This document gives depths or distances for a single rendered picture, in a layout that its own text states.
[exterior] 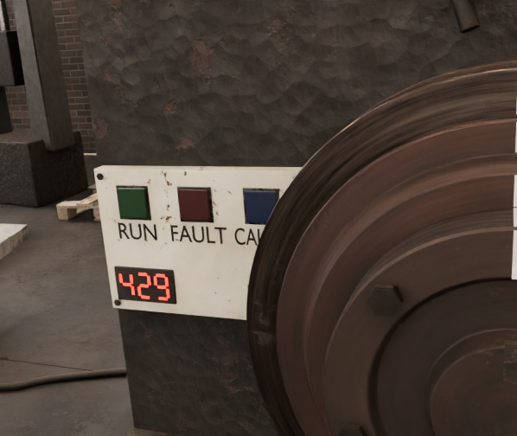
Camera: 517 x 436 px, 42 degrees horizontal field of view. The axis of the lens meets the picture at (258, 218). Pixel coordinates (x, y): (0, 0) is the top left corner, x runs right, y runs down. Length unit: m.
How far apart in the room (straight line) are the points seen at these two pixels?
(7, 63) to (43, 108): 0.49
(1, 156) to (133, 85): 5.31
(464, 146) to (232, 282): 0.36
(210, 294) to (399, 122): 0.35
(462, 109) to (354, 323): 0.18
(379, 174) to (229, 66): 0.27
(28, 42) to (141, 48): 5.09
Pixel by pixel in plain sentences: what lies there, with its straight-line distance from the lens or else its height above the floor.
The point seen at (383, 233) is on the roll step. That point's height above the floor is 1.23.
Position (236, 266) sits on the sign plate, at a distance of 0.77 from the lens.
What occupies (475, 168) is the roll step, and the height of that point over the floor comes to 1.28.
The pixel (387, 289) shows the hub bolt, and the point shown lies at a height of 1.21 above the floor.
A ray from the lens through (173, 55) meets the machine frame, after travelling 0.77.
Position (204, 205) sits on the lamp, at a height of 1.20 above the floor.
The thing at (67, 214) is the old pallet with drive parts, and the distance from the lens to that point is 5.39.
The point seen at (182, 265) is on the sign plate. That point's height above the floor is 1.12.
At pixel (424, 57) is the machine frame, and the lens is 0.69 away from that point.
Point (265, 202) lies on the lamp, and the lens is 0.73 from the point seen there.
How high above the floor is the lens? 1.40
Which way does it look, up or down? 17 degrees down
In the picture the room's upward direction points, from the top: 4 degrees counter-clockwise
